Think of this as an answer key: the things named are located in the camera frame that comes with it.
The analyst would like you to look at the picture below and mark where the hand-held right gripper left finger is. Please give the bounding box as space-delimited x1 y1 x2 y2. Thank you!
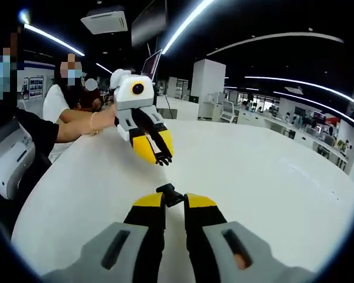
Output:
42 192 167 283

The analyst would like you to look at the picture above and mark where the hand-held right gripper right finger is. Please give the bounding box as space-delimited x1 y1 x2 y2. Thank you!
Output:
183 192 313 283

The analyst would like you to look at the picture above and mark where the black plastic buckle socket part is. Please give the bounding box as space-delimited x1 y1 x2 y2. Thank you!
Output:
156 183 185 208

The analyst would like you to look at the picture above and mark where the open laptop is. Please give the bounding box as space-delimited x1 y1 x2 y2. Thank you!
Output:
140 48 163 84

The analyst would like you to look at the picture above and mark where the white office chair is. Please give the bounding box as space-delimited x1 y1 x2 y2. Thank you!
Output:
219 99 237 124

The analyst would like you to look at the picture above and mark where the hanging dark panel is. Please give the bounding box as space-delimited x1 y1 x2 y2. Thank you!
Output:
130 0 168 48

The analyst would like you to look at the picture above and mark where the ceiling air conditioner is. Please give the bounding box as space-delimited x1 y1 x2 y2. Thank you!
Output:
80 8 129 35

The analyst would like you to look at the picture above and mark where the long curved ceiling light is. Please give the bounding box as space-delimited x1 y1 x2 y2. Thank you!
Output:
161 0 215 55

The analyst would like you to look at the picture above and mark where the row of office desks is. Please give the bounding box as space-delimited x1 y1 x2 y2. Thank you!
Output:
237 101 353 175

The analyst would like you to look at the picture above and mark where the white grey worn device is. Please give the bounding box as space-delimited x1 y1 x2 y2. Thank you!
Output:
0 117 37 202

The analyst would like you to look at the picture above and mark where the thin dark cable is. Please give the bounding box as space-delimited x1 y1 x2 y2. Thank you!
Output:
164 93 174 119

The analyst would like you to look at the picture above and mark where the thin wrist bracelet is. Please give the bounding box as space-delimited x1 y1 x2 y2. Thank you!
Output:
89 111 100 136

